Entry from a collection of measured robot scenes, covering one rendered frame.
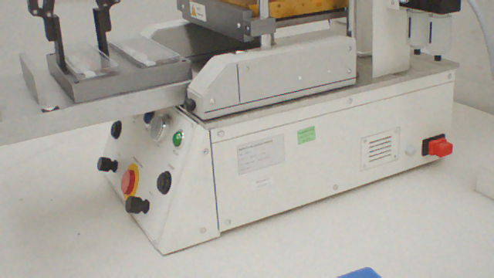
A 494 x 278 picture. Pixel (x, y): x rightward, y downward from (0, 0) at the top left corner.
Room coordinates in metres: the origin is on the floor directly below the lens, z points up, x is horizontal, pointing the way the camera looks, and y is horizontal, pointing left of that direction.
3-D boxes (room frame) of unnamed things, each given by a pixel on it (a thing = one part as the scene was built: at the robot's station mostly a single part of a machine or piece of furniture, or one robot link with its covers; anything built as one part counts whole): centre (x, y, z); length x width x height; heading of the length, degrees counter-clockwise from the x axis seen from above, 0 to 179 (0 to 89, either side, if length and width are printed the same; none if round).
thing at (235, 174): (0.92, -0.05, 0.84); 0.53 x 0.37 x 0.17; 116
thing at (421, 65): (0.96, -0.08, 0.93); 0.46 x 0.35 x 0.01; 116
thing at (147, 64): (0.84, 0.14, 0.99); 0.18 x 0.06 x 0.02; 26
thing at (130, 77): (0.83, 0.18, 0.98); 0.20 x 0.17 x 0.03; 26
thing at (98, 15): (0.82, 0.19, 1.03); 0.03 x 0.01 x 0.07; 26
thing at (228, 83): (0.78, -0.05, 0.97); 0.26 x 0.05 x 0.07; 116
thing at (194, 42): (1.04, 0.07, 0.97); 0.25 x 0.05 x 0.07; 116
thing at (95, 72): (0.81, 0.22, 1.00); 0.18 x 0.06 x 0.02; 26
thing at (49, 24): (0.79, 0.26, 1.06); 0.03 x 0.01 x 0.05; 116
